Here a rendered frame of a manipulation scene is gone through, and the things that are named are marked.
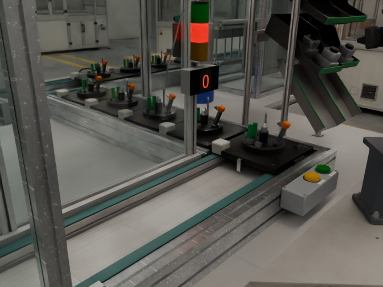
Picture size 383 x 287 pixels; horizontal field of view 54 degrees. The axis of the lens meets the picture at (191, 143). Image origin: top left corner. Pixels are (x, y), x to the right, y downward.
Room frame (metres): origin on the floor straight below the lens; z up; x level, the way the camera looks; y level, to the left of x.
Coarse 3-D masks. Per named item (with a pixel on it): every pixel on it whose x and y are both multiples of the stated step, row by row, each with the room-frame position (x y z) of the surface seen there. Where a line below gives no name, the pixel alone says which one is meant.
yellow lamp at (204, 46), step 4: (192, 44) 1.07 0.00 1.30; (196, 44) 1.06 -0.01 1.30; (200, 44) 1.06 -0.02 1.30; (204, 44) 1.06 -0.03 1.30; (192, 48) 1.07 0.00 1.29; (196, 48) 1.06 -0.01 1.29; (200, 48) 1.06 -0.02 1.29; (204, 48) 1.06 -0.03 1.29; (192, 52) 1.07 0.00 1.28; (196, 52) 1.06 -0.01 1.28; (200, 52) 1.06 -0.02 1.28; (204, 52) 1.06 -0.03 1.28; (192, 56) 1.07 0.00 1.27; (196, 56) 1.06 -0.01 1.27; (200, 56) 1.06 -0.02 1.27; (204, 56) 1.06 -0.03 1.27; (196, 60) 1.06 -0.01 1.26; (200, 60) 1.06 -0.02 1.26; (204, 60) 1.06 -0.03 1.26
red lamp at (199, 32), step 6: (192, 24) 1.07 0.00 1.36; (198, 24) 1.06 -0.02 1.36; (204, 24) 1.06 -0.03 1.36; (192, 30) 1.07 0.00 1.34; (198, 30) 1.06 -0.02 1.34; (204, 30) 1.06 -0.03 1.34; (192, 36) 1.07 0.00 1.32; (198, 36) 1.06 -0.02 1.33; (204, 36) 1.06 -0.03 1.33; (198, 42) 1.06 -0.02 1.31; (204, 42) 1.06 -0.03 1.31
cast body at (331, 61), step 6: (324, 48) 1.31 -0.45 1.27; (330, 48) 1.30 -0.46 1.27; (336, 48) 1.30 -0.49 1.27; (318, 54) 1.34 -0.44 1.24; (324, 54) 1.30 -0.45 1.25; (330, 54) 1.28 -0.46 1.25; (336, 54) 1.28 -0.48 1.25; (318, 60) 1.32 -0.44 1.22; (324, 60) 1.30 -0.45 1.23; (330, 60) 1.28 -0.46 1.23; (336, 60) 1.30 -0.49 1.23; (324, 66) 1.30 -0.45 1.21; (330, 66) 1.28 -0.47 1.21; (336, 66) 1.30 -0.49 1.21
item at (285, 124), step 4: (280, 124) 1.10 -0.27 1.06; (284, 124) 1.08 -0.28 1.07; (288, 124) 1.08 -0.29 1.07; (284, 128) 1.08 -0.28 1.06; (288, 128) 1.09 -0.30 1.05; (280, 132) 1.09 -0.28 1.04; (284, 132) 1.09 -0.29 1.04; (280, 136) 1.09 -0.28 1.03; (276, 140) 1.10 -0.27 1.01; (280, 140) 1.10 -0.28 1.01
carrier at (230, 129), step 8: (208, 104) 1.37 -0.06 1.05; (208, 112) 1.37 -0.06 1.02; (200, 120) 1.31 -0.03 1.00; (208, 120) 1.35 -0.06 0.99; (200, 128) 1.27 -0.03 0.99; (208, 128) 1.27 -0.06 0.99; (216, 128) 1.26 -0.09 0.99; (224, 128) 1.32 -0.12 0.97; (232, 128) 1.32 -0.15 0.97; (240, 128) 1.32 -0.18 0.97; (200, 136) 1.23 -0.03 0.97; (208, 136) 1.23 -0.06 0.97; (216, 136) 1.24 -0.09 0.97; (224, 136) 1.24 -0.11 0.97; (232, 136) 1.24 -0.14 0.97; (200, 144) 1.17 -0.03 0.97; (208, 144) 1.16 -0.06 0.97
